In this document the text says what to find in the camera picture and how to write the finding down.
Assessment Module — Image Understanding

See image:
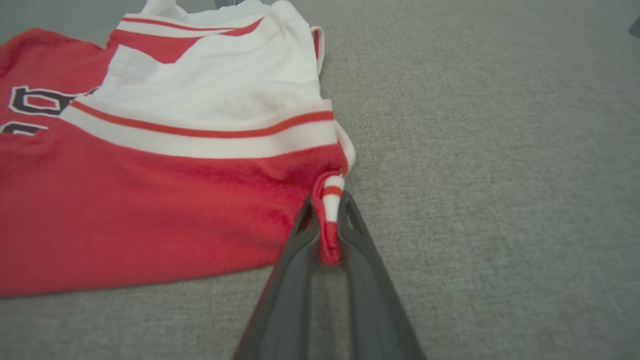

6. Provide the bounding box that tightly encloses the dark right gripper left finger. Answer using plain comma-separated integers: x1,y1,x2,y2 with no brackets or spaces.
232,194,322,360

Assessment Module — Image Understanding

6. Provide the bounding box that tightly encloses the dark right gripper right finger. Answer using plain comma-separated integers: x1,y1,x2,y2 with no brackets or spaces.
337,191,427,360

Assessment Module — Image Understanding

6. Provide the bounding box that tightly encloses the red number 23 jersey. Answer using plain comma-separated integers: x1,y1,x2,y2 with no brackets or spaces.
0,0,357,299

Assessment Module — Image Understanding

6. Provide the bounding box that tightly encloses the grey fabric sofa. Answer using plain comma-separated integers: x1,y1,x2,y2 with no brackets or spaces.
0,0,640,360

